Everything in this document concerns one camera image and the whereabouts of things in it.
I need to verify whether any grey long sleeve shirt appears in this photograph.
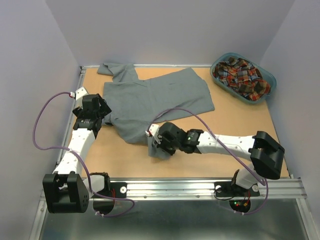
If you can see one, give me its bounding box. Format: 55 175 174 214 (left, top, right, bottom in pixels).
97 63 215 160

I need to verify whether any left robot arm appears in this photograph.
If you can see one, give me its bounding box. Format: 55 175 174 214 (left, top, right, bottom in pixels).
42 93 111 214

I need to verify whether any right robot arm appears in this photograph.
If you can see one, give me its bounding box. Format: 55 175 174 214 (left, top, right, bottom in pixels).
147 122 285 198

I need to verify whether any plaid long sleeve shirt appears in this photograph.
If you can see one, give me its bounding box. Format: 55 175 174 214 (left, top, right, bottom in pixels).
212 56 271 102

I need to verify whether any teal plastic basket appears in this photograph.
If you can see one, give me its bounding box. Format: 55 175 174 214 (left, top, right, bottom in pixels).
210 52 277 105

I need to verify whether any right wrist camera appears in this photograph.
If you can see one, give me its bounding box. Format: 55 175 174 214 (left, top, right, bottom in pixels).
145 123 161 144

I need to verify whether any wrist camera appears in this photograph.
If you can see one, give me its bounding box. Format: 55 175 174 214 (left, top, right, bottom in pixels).
145 123 161 144
68 86 89 101

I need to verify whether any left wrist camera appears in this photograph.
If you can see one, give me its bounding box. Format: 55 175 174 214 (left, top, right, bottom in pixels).
68 86 89 101

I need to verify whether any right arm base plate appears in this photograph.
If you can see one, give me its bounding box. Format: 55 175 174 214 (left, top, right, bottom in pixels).
214 180 260 199

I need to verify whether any aluminium back rail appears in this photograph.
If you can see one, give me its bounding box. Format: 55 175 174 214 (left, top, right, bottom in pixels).
80 64 212 70

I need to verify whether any aluminium rail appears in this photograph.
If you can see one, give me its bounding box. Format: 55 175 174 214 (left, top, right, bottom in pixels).
107 178 307 201
80 64 212 70

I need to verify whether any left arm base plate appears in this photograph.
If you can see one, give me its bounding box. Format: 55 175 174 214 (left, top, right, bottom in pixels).
87 181 127 200

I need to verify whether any aluminium front rail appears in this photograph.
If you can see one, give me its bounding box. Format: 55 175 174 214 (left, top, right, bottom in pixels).
107 178 307 201

